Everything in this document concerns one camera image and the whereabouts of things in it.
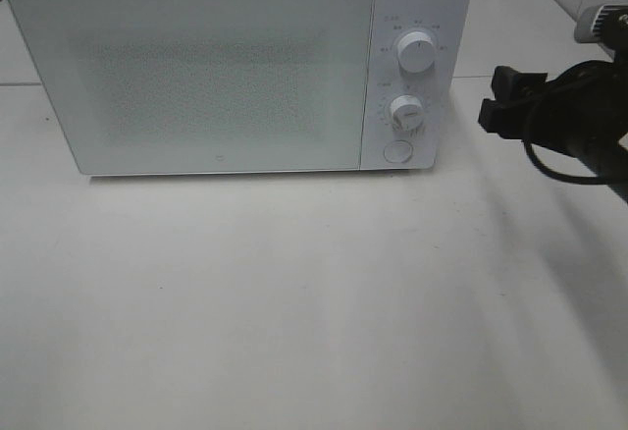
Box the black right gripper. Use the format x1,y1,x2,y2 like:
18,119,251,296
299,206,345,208
478,60,627,175

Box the white timer knob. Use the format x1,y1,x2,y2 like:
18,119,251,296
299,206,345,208
389,95,425,132

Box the round door release button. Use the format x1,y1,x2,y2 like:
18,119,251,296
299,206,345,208
383,140,413,164

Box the white microwave door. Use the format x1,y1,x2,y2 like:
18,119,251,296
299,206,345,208
9,0,372,176

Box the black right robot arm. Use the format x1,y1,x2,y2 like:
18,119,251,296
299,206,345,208
478,60,627,200

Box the upper white power knob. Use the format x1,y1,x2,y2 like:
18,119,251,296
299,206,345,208
395,29,436,74

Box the black camera cable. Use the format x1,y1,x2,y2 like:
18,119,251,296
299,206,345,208
522,90,619,185

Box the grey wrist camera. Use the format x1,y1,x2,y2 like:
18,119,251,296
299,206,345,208
574,3,627,60

